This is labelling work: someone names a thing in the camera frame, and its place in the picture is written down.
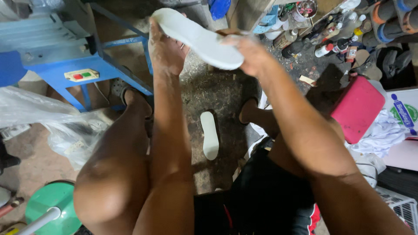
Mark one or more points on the person's left hand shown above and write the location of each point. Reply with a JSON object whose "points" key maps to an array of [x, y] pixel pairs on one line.
{"points": [[166, 54]]}

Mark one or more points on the person's right hand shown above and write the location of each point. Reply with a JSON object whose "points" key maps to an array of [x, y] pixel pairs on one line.
{"points": [[253, 55]]}

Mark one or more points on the person's right fingers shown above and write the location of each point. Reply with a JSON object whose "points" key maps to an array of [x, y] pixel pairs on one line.
{"points": [[233, 39]]}

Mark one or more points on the white shoe sole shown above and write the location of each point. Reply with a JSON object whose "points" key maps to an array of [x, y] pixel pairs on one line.
{"points": [[209, 135], [199, 37]]}

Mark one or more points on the blue plastic bag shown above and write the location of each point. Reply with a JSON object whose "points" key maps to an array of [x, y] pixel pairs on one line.
{"points": [[218, 8]]}

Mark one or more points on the white bottle with red cap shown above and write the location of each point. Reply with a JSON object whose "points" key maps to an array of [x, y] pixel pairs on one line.
{"points": [[324, 50]]}

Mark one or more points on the cluttered heap of bottles and tools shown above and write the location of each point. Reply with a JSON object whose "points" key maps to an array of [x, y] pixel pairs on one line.
{"points": [[329, 29]]}

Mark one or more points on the person's right leg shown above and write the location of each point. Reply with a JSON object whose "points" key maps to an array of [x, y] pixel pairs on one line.
{"points": [[277, 130]]}

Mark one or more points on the person's leg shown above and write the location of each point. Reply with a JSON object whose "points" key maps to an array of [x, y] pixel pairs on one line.
{"points": [[114, 169], [277, 130]]}

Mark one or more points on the grey sandal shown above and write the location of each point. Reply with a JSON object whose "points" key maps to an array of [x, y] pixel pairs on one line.
{"points": [[124, 89]]}

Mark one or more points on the black shorts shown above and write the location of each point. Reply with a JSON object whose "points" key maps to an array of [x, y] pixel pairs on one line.
{"points": [[261, 195]]}

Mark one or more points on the blue metal machine stand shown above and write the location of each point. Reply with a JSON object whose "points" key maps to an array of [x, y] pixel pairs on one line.
{"points": [[65, 58]]}

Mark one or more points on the white cloth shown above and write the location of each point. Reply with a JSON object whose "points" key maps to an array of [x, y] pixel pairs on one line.
{"points": [[380, 135]]}

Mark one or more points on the person's left leg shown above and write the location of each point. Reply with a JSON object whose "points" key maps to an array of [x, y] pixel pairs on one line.
{"points": [[114, 169]]}

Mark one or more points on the white printed carton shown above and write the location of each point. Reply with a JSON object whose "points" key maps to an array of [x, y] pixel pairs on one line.
{"points": [[403, 112]]}

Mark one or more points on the clear plastic bag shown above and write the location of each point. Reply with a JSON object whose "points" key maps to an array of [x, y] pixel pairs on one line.
{"points": [[49, 124]]}

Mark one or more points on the white plastic basket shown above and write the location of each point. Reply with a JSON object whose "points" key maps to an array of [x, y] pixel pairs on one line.
{"points": [[400, 207]]}

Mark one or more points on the green round stool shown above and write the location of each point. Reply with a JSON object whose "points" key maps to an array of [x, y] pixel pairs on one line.
{"points": [[52, 207]]}

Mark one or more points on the white pipe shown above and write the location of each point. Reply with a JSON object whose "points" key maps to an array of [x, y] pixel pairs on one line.
{"points": [[40, 222]]}

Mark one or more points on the switch box with red green buttons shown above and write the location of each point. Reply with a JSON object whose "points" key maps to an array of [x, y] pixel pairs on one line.
{"points": [[81, 75]]}

